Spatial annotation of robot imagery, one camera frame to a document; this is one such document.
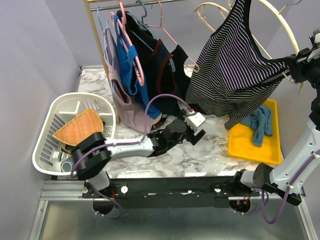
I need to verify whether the cream wooden hanger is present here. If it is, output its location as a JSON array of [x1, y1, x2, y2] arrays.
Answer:
[[227, 0, 307, 95]]

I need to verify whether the striped black purple tank top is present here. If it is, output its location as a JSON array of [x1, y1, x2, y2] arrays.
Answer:
[[185, 0, 290, 130]]

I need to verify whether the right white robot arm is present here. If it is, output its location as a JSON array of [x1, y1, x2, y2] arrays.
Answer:
[[230, 43, 320, 206]]

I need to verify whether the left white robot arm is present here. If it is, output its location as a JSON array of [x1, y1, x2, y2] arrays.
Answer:
[[70, 114, 206, 198]]

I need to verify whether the pink tank top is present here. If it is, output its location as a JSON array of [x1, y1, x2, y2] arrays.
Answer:
[[103, 26, 154, 133]]

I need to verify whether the navy tank top red trim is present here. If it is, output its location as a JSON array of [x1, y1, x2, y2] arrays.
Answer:
[[125, 11, 178, 99]]

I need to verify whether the blue tank top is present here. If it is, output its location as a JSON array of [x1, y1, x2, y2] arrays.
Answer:
[[114, 16, 150, 110]]

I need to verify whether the light wooden hanger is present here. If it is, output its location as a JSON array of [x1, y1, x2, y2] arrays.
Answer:
[[193, 0, 272, 59]]

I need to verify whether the pink plastic hanger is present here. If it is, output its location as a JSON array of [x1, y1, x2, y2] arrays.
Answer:
[[110, 0, 145, 86]]

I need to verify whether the grey blue hanger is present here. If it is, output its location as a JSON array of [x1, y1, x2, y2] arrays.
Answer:
[[127, 0, 176, 73]]

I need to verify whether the black garment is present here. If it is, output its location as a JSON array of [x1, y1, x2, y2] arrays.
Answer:
[[171, 45, 191, 101]]

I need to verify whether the yellow plastic tray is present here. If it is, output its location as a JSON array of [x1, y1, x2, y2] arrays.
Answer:
[[228, 98, 282, 165]]

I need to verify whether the teal cloth in tray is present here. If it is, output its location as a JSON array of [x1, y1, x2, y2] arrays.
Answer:
[[240, 105, 273, 147]]

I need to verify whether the white plastic dish rack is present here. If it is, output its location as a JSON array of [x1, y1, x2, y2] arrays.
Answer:
[[32, 92, 116, 176]]

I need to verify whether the wooden clothes rack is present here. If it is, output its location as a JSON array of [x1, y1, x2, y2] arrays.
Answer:
[[83, 0, 191, 123]]

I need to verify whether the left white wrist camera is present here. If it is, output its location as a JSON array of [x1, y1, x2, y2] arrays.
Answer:
[[185, 110, 206, 131]]

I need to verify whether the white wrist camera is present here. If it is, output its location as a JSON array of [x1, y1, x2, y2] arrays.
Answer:
[[309, 28, 320, 47], [185, 110, 206, 131]]

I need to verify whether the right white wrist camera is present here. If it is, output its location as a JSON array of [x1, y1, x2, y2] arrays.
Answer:
[[309, 28, 320, 47]]

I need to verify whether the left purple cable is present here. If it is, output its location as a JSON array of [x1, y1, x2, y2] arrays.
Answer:
[[71, 94, 195, 178]]

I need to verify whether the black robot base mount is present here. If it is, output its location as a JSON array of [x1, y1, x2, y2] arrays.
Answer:
[[82, 174, 266, 210]]

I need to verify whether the pink wire hanger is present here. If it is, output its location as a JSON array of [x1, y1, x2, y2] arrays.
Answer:
[[147, 0, 200, 72]]

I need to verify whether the light blue wire hanger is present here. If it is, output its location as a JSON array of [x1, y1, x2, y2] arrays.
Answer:
[[96, 6, 118, 93]]

